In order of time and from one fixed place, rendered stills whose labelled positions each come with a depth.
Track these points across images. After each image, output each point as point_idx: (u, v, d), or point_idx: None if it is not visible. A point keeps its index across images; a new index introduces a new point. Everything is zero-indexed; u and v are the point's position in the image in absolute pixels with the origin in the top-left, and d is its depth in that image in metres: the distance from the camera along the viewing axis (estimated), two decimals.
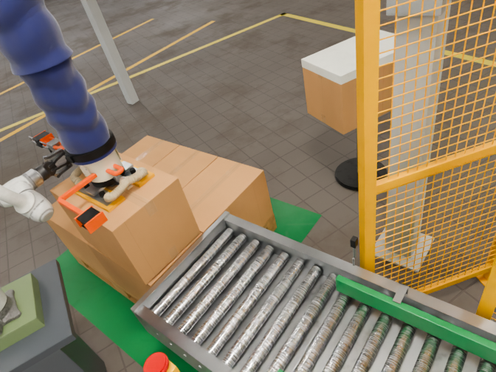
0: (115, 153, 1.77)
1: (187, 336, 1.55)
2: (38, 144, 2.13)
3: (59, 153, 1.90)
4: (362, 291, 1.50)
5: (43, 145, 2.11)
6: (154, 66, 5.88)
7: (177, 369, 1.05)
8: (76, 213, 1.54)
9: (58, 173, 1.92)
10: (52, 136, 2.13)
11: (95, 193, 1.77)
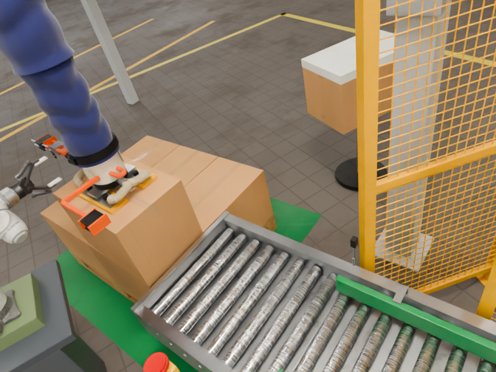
0: (117, 156, 1.77)
1: (187, 336, 1.55)
2: (41, 147, 2.13)
3: (28, 167, 1.80)
4: (362, 291, 1.50)
5: (46, 147, 2.11)
6: (154, 66, 5.88)
7: (177, 369, 1.05)
8: (79, 215, 1.54)
9: (35, 193, 1.85)
10: (54, 139, 2.13)
11: (98, 195, 1.77)
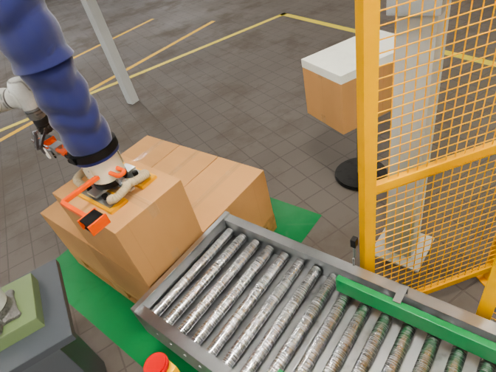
0: (117, 156, 1.77)
1: (187, 336, 1.55)
2: None
3: (40, 145, 1.93)
4: (362, 291, 1.50)
5: (45, 147, 2.11)
6: (154, 66, 5.88)
7: (177, 369, 1.05)
8: (79, 215, 1.54)
9: None
10: (54, 139, 2.13)
11: (97, 195, 1.77)
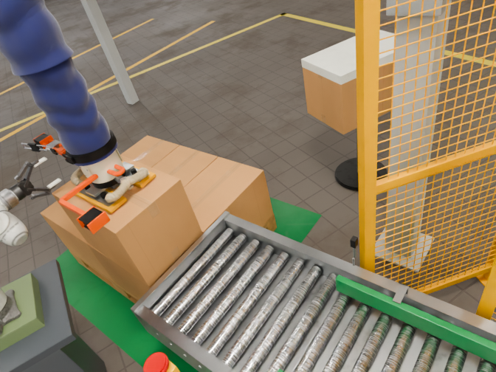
0: (116, 154, 1.76)
1: (187, 336, 1.55)
2: (35, 149, 2.10)
3: (27, 167, 1.78)
4: (362, 291, 1.50)
5: (42, 147, 2.10)
6: (154, 66, 5.88)
7: (177, 369, 1.05)
8: (78, 214, 1.53)
9: (34, 195, 1.83)
10: (51, 138, 2.12)
11: (97, 194, 1.76)
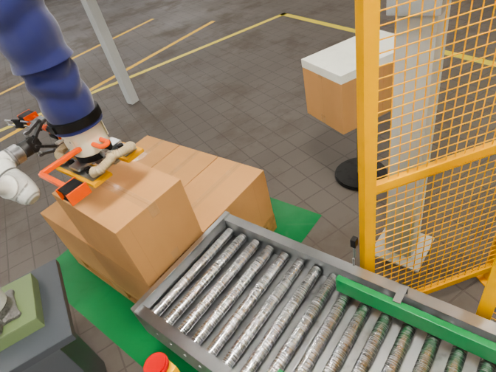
0: (101, 126, 1.67)
1: (187, 336, 1.55)
2: (18, 125, 2.01)
3: (38, 125, 1.76)
4: (362, 291, 1.50)
5: (26, 123, 2.00)
6: (154, 66, 5.88)
7: (177, 369, 1.05)
8: (57, 186, 1.43)
9: (42, 152, 1.81)
10: (36, 114, 2.02)
11: (80, 169, 1.66)
